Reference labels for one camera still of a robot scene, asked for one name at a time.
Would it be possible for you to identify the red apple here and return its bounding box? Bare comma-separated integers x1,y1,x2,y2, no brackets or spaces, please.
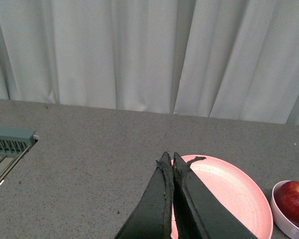
274,181,299,227

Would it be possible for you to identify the green plastic dish rack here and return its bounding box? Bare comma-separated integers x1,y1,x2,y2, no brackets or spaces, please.
0,126,39,185

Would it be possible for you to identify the light pink bowl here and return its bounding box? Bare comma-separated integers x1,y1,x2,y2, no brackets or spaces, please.
270,180,299,239

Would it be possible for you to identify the white pleated curtain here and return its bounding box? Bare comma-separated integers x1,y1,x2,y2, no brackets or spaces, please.
0,0,299,125

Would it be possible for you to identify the pink round plate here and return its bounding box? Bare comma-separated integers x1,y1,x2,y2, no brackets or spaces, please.
171,155,273,239

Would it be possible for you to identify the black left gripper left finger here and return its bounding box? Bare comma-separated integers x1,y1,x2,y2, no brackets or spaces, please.
115,152,174,239

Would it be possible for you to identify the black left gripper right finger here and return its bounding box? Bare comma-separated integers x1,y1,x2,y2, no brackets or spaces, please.
172,152,256,239

